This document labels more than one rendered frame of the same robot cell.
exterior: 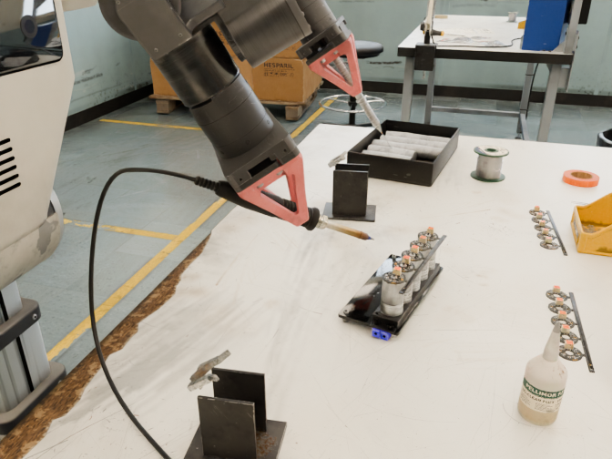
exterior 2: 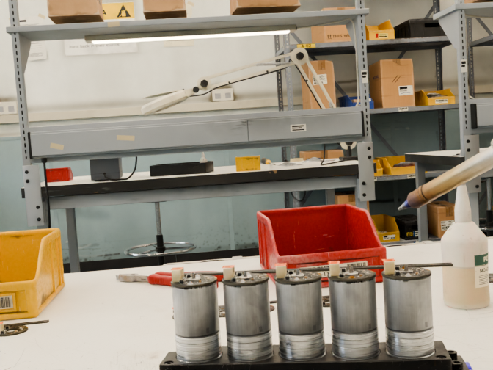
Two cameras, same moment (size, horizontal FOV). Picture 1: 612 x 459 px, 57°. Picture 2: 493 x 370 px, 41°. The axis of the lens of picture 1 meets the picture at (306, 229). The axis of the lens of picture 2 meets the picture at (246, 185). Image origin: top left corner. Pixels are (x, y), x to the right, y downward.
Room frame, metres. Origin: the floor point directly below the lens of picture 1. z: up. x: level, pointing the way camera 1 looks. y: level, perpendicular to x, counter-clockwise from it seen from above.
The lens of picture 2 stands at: (0.71, 0.19, 0.89)
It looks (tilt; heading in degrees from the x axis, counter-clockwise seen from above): 4 degrees down; 248
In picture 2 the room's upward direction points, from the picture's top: 4 degrees counter-clockwise
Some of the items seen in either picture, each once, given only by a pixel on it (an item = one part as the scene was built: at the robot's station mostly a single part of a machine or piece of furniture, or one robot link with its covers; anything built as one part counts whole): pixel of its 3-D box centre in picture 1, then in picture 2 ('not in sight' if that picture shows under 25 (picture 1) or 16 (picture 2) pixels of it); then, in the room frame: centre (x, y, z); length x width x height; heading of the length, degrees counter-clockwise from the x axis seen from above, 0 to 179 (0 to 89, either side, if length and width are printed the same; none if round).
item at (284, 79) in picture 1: (239, 56); not in sight; (4.52, 0.52, 0.38); 1.20 x 0.80 x 0.73; 79
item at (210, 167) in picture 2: not in sight; (182, 168); (-0.07, -2.51, 0.77); 0.24 x 0.16 x 0.04; 149
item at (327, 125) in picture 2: not in sight; (199, 136); (-0.08, -2.27, 0.90); 1.30 x 0.06 x 0.12; 163
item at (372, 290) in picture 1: (393, 292); not in sight; (0.57, -0.11, 0.76); 0.16 x 0.07 x 0.01; 151
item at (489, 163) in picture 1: (489, 163); not in sight; (0.98, -0.33, 0.78); 0.06 x 0.06 x 0.05
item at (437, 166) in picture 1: (405, 149); not in sight; (1.06, -0.20, 0.77); 0.24 x 0.16 x 0.04; 156
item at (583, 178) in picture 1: (580, 178); not in sight; (0.95, -0.49, 0.76); 0.06 x 0.06 x 0.01
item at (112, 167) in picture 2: not in sight; (106, 168); (0.25, -2.53, 0.80); 0.15 x 0.12 x 0.10; 74
